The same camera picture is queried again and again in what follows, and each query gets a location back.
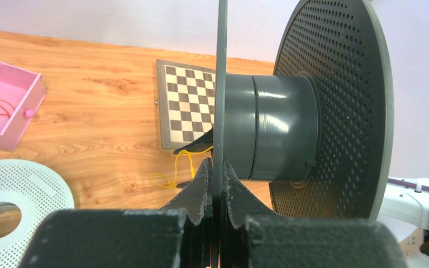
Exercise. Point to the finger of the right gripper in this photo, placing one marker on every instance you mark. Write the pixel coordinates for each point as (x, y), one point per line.
(198, 145)

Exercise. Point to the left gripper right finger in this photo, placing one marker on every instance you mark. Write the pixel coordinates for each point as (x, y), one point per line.
(255, 236)

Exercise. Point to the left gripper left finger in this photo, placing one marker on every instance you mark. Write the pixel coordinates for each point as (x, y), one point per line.
(179, 234)

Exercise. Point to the black cable spool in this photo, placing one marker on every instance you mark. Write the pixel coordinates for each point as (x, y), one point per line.
(319, 129)

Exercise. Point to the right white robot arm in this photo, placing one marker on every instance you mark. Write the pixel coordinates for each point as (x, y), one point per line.
(410, 207)

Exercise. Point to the wooden chessboard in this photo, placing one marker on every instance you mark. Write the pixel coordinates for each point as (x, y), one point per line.
(186, 102)

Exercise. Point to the pink plastic box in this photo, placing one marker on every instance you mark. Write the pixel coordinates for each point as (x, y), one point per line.
(21, 93)

